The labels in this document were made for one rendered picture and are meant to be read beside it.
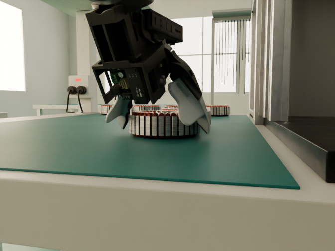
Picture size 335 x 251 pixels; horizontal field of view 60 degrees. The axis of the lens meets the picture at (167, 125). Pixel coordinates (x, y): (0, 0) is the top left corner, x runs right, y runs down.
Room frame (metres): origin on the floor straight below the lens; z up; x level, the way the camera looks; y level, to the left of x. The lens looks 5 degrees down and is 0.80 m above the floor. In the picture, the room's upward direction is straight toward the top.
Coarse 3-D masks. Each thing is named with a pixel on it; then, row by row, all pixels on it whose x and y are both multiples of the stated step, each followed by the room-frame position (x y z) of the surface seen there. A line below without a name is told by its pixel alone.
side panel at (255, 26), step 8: (256, 0) 0.69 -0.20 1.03; (256, 8) 0.68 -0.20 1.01; (256, 16) 0.67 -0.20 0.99; (256, 24) 0.67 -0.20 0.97; (256, 32) 0.67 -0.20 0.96; (256, 40) 0.67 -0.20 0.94; (256, 48) 0.67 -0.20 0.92; (256, 56) 0.67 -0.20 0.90; (256, 64) 0.67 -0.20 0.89; (256, 72) 0.67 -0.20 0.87; (256, 80) 0.67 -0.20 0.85; (256, 88) 0.67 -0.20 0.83; (256, 96) 0.67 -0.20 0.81; (256, 104) 0.67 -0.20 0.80; (256, 112) 0.67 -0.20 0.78; (256, 120) 0.67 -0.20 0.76
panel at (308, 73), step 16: (304, 0) 0.63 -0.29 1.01; (320, 0) 0.63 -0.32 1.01; (304, 16) 0.63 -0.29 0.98; (320, 16) 0.63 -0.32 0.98; (304, 32) 0.63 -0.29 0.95; (320, 32) 0.63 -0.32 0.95; (304, 48) 0.63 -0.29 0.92; (320, 48) 0.63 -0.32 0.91; (304, 64) 0.63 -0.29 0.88; (320, 64) 0.63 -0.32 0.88; (304, 80) 0.63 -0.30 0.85; (320, 80) 0.63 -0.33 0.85; (304, 96) 0.63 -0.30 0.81; (320, 96) 0.62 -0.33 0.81; (288, 112) 0.64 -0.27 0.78; (304, 112) 0.63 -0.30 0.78; (320, 112) 0.62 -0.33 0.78
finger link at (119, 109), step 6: (114, 102) 0.45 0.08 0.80; (120, 102) 0.43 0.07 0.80; (126, 102) 0.44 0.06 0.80; (114, 108) 0.42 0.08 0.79; (120, 108) 0.44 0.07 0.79; (126, 108) 0.45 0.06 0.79; (108, 114) 0.41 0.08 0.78; (114, 114) 0.43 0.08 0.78; (120, 114) 0.45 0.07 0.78; (126, 114) 0.46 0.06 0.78; (108, 120) 0.42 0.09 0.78; (120, 120) 0.46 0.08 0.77; (126, 120) 0.46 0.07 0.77; (120, 126) 0.47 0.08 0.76
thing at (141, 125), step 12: (132, 120) 0.42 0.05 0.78; (144, 120) 0.41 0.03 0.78; (156, 120) 0.40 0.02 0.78; (168, 120) 0.40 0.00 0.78; (180, 120) 0.40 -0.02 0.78; (132, 132) 0.42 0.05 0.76; (144, 132) 0.40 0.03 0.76; (156, 132) 0.40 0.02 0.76; (168, 132) 0.40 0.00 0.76; (180, 132) 0.40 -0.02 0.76; (192, 132) 0.41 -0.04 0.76
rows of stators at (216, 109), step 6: (102, 108) 1.09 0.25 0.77; (108, 108) 1.08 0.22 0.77; (132, 108) 1.08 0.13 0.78; (138, 108) 1.06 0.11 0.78; (144, 108) 1.06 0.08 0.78; (150, 108) 1.05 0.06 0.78; (156, 108) 1.07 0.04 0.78; (210, 108) 1.00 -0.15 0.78; (216, 108) 1.00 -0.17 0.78; (222, 108) 0.99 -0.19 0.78; (228, 108) 1.01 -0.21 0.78; (102, 114) 1.11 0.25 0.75; (216, 114) 1.00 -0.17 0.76; (222, 114) 0.99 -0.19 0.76; (228, 114) 1.01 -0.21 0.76
